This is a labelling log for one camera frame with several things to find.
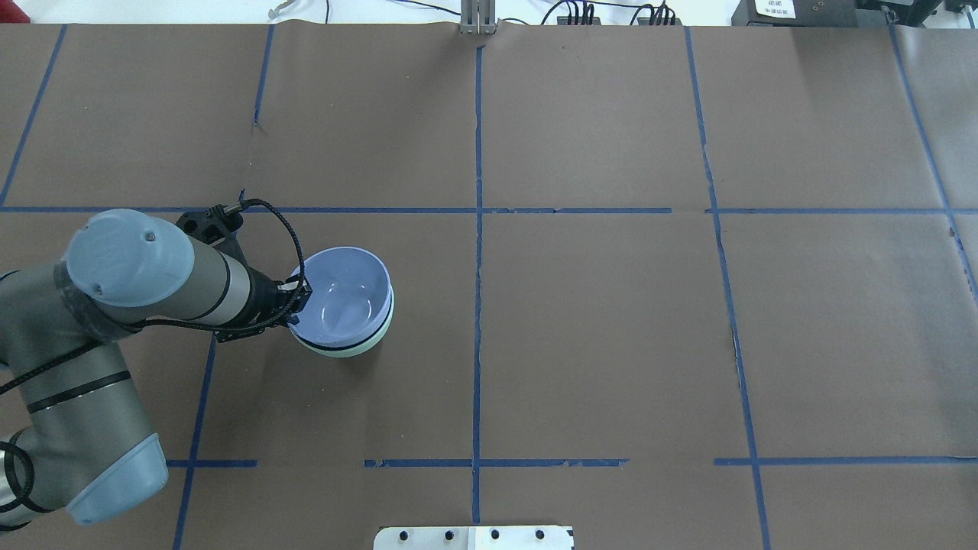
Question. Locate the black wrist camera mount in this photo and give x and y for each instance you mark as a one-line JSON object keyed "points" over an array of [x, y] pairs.
{"points": [[216, 227]]}

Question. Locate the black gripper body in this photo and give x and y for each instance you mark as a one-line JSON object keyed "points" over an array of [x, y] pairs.
{"points": [[267, 299]]}

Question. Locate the green bowl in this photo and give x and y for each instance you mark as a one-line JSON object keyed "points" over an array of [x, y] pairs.
{"points": [[353, 350]]}

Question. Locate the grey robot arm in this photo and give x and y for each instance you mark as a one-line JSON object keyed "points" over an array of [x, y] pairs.
{"points": [[90, 448]]}

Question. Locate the blue bowl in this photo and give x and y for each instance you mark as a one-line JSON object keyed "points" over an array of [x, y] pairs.
{"points": [[351, 293]]}

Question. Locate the black box with label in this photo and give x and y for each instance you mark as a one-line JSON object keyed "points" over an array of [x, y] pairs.
{"points": [[804, 14]]}

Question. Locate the white metal plate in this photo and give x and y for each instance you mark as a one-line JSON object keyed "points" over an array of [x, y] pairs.
{"points": [[475, 537]]}

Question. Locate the grey metal bracket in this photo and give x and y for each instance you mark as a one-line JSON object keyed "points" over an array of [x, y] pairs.
{"points": [[478, 17]]}

